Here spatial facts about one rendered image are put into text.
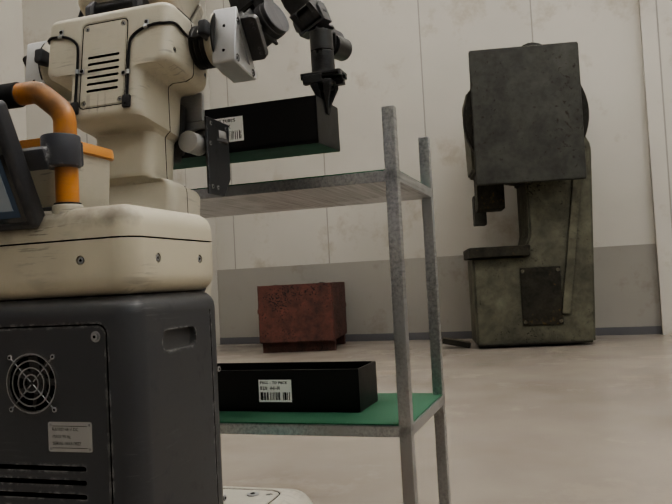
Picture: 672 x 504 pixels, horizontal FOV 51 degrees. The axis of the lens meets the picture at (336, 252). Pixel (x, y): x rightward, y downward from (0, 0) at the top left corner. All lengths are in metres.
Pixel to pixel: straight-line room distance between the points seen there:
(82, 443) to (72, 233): 0.28
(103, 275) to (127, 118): 0.49
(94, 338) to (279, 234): 7.48
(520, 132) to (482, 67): 0.67
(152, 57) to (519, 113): 5.35
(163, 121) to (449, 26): 6.98
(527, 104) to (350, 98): 2.50
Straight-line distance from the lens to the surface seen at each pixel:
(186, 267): 1.09
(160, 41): 1.42
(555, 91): 6.64
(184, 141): 1.50
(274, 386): 1.95
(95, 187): 1.20
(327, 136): 1.75
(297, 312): 7.14
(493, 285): 6.68
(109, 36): 1.49
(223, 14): 1.46
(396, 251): 1.68
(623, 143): 7.87
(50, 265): 1.05
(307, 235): 8.31
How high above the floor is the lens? 0.69
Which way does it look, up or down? 2 degrees up
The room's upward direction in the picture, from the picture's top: 3 degrees counter-clockwise
